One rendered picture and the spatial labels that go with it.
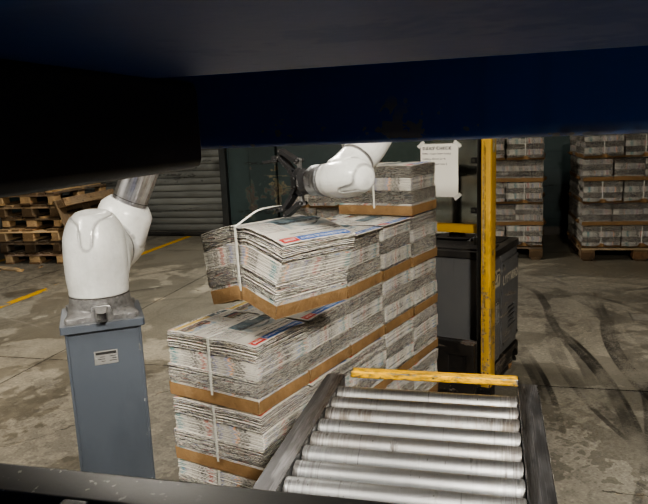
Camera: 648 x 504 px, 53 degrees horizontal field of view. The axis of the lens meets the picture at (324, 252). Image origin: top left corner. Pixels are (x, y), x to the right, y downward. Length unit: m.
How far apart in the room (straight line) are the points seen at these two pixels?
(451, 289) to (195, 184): 6.59
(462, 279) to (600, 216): 3.83
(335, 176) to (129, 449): 0.91
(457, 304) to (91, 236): 2.37
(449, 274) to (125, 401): 2.24
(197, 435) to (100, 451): 0.48
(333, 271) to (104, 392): 0.72
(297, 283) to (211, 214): 7.86
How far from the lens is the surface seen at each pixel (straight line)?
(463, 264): 3.61
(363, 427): 1.52
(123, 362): 1.80
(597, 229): 7.31
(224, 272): 2.02
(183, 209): 9.88
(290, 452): 1.42
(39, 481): 0.32
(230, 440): 2.20
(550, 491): 1.32
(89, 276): 1.75
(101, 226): 1.75
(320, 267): 1.91
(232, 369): 2.08
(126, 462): 1.90
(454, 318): 3.70
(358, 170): 1.69
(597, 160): 7.24
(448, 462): 1.39
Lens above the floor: 1.46
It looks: 11 degrees down
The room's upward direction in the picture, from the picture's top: 2 degrees counter-clockwise
